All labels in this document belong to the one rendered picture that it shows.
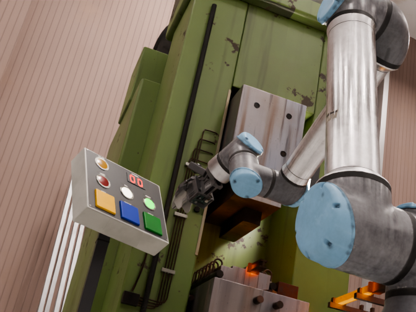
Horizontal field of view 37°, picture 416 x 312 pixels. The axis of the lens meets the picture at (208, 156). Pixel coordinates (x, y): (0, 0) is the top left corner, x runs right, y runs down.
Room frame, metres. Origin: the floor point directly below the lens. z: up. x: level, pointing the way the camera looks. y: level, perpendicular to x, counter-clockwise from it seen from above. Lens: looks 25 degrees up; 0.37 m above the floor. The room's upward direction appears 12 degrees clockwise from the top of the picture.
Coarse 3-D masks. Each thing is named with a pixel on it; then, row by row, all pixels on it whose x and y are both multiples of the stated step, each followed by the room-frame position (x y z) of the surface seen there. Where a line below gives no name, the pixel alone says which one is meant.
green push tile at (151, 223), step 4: (144, 212) 2.00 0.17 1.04; (144, 216) 1.99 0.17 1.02; (148, 216) 2.01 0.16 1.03; (152, 216) 2.02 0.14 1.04; (144, 220) 1.99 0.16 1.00; (148, 220) 2.00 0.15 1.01; (152, 220) 2.01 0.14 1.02; (156, 220) 2.03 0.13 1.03; (144, 224) 1.98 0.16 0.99; (148, 224) 1.99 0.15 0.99; (152, 224) 2.00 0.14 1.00; (156, 224) 2.02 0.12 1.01; (160, 224) 2.04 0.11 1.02; (148, 228) 1.98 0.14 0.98; (152, 228) 1.99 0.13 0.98; (156, 228) 2.01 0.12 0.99; (160, 228) 2.02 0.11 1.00; (156, 232) 2.00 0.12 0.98; (160, 232) 2.02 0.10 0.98
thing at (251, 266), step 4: (260, 260) 2.17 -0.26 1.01; (264, 260) 2.17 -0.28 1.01; (248, 264) 2.26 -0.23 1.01; (252, 264) 2.24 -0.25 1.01; (256, 264) 2.22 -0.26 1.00; (260, 264) 2.19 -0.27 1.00; (264, 264) 2.17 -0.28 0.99; (248, 268) 2.25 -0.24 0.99; (252, 268) 2.25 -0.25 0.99; (256, 268) 2.20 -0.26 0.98; (260, 268) 2.19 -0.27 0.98; (264, 268) 2.17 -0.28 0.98; (252, 272) 2.26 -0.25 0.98; (256, 272) 2.25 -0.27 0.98
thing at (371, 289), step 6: (372, 282) 2.04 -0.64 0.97; (366, 288) 2.08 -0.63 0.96; (372, 288) 2.04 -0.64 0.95; (378, 288) 2.01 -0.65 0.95; (384, 288) 1.96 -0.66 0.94; (348, 294) 2.22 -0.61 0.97; (366, 294) 2.11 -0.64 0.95; (372, 294) 2.09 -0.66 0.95; (378, 294) 2.04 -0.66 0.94; (336, 300) 2.32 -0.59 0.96; (342, 300) 2.27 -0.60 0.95; (348, 300) 2.24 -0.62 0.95; (354, 300) 2.23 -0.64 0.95
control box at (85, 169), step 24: (72, 168) 1.96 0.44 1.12; (96, 168) 1.93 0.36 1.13; (120, 168) 2.02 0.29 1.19; (72, 192) 1.92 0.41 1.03; (120, 192) 1.97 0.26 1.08; (144, 192) 2.06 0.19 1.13; (72, 216) 1.88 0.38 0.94; (96, 216) 1.87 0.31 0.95; (120, 216) 1.92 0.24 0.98; (120, 240) 1.99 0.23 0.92; (144, 240) 2.01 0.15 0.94
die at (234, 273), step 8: (224, 272) 2.25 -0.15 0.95; (232, 272) 2.25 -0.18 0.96; (240, 272) 2.26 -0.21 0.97; (248, 272) 2.27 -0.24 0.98; (232, 280) 2.25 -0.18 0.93; (240, 280) 2.26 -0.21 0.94; (248, 280) 2.27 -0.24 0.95; (256, 280) 2.28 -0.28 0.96; (264, 280) 2.28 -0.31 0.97; (264, 288) 2.28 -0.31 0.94
